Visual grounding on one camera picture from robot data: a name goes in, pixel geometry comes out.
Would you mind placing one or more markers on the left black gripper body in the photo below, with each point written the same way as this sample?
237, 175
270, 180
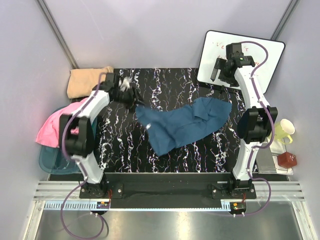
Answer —
122, 96

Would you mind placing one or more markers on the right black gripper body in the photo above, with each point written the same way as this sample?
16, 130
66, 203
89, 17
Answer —
225, 75

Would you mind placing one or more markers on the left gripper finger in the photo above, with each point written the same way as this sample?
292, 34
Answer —
138, 99
130, 105

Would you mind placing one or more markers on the blue t shirt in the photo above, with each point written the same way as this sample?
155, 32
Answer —
168, 130

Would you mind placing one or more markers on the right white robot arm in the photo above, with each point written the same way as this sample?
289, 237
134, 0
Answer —
256, 124

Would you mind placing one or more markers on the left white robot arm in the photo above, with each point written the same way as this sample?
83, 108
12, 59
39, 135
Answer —
76, 134

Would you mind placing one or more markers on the white paper stack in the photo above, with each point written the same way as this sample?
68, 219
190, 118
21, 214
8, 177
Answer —
277, 148

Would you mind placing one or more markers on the white whiteboard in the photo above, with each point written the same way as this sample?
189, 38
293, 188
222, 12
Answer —
214, 47

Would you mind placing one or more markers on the black marble pattern mat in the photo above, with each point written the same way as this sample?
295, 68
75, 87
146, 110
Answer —
121, 143

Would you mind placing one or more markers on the folded beige t shirt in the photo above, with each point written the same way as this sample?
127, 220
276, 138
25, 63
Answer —
82, 81

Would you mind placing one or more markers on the yellow green mug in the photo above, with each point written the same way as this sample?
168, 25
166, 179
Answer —
282, 132

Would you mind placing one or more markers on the pink t shirt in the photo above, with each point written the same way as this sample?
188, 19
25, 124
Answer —
48, 134

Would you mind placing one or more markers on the teal plastic basket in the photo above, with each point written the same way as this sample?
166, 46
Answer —
53, 161

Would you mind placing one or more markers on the grey setup guide booklet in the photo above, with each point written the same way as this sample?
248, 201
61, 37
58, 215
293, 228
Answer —
265, 161

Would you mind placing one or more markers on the red brown box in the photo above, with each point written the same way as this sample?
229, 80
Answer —
287, 160

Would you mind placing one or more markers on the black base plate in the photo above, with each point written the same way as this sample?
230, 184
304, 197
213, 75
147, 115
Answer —
165, 187

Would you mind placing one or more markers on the aluminium rail frame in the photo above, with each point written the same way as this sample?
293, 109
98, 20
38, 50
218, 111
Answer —
65, 195

